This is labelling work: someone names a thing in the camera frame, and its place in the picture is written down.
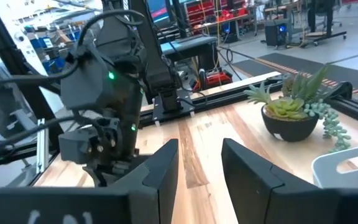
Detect black camera cable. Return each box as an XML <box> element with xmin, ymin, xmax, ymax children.
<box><xmin>76</xmin><ymin>9</ymin><xmax>146</xmax><ymax>50</ymax></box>

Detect black desk stand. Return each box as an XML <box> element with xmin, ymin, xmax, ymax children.
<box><xmin>299</xmin><ymin>0</ymin><xmax>348</xmax><ymax>48</ymax></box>

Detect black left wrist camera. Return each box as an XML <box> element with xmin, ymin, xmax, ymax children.
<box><xmin>58</xmin><ymin>126</ymin><xmax>101</xmax><ymax>165</ymax></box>

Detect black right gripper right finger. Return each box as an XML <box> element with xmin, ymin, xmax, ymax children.
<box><xmin>221</xmin><ymin>138</ymin><xmax>358</xmax><ymax>224</ymax></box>

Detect red device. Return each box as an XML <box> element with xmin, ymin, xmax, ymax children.
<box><xmin>193</xmin><ymin>70</ymin><xmax>234</xmax><ymax>91</ymax></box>

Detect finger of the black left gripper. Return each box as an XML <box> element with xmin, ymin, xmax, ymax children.
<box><xmin>83</xmin><ymin>164</ymin><xmax>118</xmax><ymax>188</ymax></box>
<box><xmin>116</xmin><ymin>154</ymin><xmax>150</xmax><ymax>182</ymax></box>

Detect silver aluminium bracket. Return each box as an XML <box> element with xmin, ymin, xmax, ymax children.
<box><xmin>36</xmin><ymin>118</ymin><xmax>50</xmax><ymax>174</ymax></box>

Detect computer screen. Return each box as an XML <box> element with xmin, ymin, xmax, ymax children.
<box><xmin>145</xmin><ymin>0</ymin><xmax>171</xmax><ymax>24</ymax></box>

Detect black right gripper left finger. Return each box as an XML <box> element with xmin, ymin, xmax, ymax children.
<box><xmin>0</xmin><ymin>138</ymin><xmax>180</xmax><ymax>224</ymax></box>

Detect black floor mat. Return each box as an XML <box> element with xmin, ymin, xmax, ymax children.
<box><xmin>231</xmin><ymin>52</ymin><xmax>358</xmax><ymax>98</ymax></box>

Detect black aluminium rig frame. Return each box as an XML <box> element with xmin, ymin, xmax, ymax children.
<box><xmin>0</xmin><ymin>0</ymin><xmax>358</xmax><ymax>187</ymax></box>

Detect black computer tower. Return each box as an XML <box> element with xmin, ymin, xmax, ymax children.
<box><xmin>264</xmin><ymin>19</ymin><xmax>289</xmax><ymax>48</ymax></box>

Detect succulent plant in black bowl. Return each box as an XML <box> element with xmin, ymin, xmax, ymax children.
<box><xmin>244</xmin><ymin>64</ymin><xmax>352</xmax><ymax>154</ymax></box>

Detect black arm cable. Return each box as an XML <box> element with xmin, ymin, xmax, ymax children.
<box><xmin>0</xmin><ymin>114</ymin><xmax>106</xmax><ymax>152</ymax></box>
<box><xmin>0</xmin><ymin>58</ymin><xmax>81</xmax><ymax>91</ymax></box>

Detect gray desk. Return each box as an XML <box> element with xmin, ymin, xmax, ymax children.
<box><xmin>160</xmin><ymin>35</ymin><xmax>219</xmax><ymax>63</ymax></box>

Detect white plastic bin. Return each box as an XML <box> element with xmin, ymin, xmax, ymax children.
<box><xmin>310</xmin><ymin>143</ymin><xmax>358</xmax><ymax>190</ymax></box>

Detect red storage bins shelf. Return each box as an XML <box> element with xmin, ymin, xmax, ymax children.
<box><xmin>184</xmin><ymin>0</ymin><xmax>249</xmax><ymax>23</ymax></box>

